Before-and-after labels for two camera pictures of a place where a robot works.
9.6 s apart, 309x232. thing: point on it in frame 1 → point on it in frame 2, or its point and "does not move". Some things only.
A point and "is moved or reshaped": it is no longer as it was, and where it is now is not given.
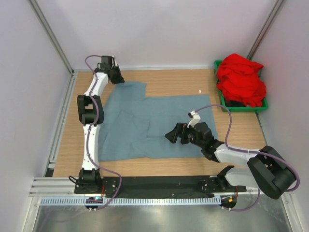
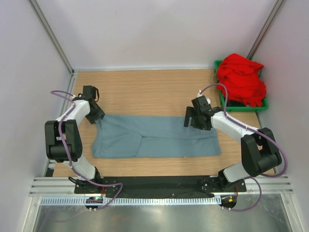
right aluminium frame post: [262, 35] does not move
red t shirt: [239, 79] does not move
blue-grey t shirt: [134, 126] is moved or reshaped
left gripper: [120, 79] → [100, 114]
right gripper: [173, 136] → [190, 112]
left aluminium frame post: [54, 38] does not move
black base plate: [161, 185] does not move
